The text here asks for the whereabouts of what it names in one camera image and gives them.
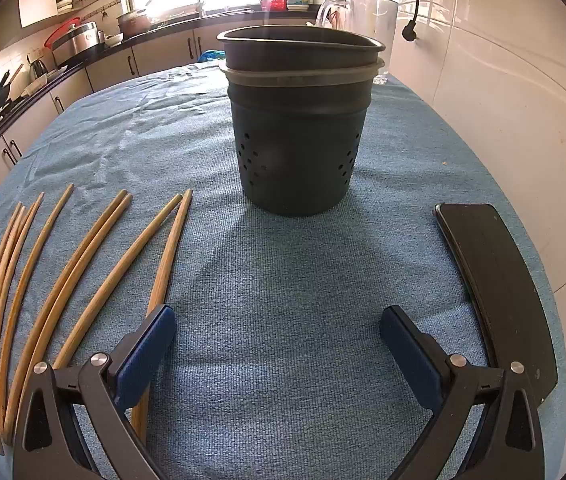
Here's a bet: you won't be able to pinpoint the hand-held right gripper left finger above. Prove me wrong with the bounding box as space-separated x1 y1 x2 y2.
12 304 178 480

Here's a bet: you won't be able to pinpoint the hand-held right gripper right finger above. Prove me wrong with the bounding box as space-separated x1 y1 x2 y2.
379 305 548 480

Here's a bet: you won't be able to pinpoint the set of wooden chopsticks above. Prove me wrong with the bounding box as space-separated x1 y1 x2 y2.
0 184 194 456

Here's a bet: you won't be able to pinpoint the dark grey utensil holder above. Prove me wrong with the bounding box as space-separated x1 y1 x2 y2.
216 25 386 217

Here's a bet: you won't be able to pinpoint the blue table cloth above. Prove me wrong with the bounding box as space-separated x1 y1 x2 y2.
0 62 566 480

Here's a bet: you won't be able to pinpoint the beige base cabinets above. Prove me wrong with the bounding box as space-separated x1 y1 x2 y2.
0 22 316 241

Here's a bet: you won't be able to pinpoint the steel rice cooker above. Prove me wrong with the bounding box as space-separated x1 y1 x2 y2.
52 21 101 58

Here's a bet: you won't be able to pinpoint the black kitchen countertop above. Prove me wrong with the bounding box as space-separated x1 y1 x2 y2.
0 7 324 166

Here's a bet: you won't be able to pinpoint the brown cooking pot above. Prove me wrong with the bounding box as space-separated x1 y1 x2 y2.
116 8 152 36

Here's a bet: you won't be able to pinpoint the small red basin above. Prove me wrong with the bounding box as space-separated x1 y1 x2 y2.
44 16 81 47

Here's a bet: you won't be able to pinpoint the clear glass cup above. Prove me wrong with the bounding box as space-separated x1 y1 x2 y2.
315 0 400 85

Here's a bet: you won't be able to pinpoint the black cable with plug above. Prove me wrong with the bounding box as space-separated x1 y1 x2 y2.
402 0 424 42

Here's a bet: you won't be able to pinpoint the beige wall cabinet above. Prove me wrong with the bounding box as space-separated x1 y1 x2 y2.
0 0 124 51

